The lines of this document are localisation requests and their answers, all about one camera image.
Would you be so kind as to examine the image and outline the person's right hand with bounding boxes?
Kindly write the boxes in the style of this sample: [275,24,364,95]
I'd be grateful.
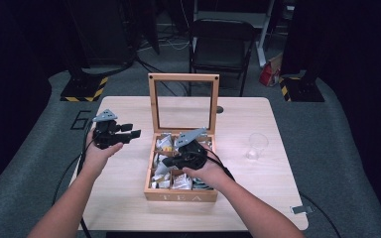
[182,143,234,192]

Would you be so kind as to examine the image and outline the black equipment cabinet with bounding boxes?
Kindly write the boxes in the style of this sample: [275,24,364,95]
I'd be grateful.
[68,0,137,66]

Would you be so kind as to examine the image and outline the black folding chair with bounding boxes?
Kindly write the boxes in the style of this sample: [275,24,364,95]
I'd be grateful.
[188,18,258,97]

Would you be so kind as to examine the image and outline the black floor cables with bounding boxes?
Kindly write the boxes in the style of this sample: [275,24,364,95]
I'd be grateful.
[135,54,191,97]

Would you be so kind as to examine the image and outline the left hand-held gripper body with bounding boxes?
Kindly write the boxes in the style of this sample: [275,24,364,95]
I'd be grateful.
[92,109,125,150]

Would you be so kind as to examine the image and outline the person's left hand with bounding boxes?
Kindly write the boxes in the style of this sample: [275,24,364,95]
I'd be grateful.
[80,138,124,175]

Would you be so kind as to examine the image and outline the wooden tea box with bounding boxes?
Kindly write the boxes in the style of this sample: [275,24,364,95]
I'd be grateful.
[143,72,220,203]

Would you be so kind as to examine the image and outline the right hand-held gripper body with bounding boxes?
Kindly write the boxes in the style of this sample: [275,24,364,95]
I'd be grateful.
[174,127,208,171]

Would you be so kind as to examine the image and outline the grey tea bag sachet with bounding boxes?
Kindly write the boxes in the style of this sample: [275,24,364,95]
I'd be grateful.
[154,163,174,178]

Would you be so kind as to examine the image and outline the red paper bag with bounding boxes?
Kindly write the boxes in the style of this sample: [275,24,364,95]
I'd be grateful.
[258,53,284,88]

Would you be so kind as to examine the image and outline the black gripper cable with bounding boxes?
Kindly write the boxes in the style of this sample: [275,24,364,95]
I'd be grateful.
[52,130,97,238]
[203,148,342,238]

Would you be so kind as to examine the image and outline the grey tape strip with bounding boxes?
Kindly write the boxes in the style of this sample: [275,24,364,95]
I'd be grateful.
[291,205,314,215]

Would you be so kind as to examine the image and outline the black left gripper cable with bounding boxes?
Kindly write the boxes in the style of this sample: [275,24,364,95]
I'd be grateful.
[52,130,97,238]

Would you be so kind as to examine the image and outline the black stand with striped base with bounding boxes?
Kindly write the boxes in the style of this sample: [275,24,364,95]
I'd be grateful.
[278,0,325,103]
[60,0,109,103]

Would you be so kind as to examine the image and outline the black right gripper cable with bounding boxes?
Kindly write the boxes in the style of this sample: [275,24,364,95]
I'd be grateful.
[203,148,342,238]

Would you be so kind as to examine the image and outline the clear plastic cup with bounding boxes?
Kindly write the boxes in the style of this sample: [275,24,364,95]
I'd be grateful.
[245,132,270,162]

